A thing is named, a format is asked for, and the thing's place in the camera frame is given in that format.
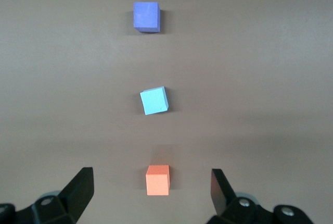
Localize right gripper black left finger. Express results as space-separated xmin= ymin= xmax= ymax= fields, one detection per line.
xmin=0 ymin=167 xmax=95 ymax=224

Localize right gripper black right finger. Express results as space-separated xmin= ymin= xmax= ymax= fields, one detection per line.
xmin=207 ymin=168 xmax=312 ymax=224

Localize light blue foam cube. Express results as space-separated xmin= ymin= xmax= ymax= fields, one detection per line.
xmin=139 ymin=86 xmax=170 ymax=116

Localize orange foam cube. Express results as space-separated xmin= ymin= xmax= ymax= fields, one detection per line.
xmin=145 ymin=165 xmax=170 ymax=196

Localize brown table cover sheet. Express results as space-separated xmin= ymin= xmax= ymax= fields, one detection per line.
xmin=0 ymin=0 xmax=333 ymax=224

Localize purple foam cube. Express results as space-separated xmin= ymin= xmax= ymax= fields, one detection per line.
xmin=133 ymin=2 xmax=161 ymax=33

